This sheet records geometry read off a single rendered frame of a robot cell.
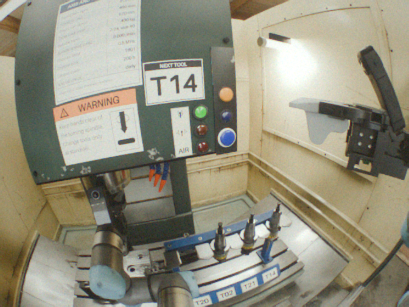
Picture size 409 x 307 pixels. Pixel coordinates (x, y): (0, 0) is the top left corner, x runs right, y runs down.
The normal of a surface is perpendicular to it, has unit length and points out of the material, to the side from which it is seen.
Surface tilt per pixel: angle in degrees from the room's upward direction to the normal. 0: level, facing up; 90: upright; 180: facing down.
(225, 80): 90
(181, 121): 90
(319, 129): 90
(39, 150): 90
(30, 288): 24
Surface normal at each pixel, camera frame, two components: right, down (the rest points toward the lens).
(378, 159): -0.66, 0.31
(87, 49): 0.32, 0.34
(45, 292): 0.35, -0.91
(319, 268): -0.44, -0.77
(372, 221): -0.95, 0.17
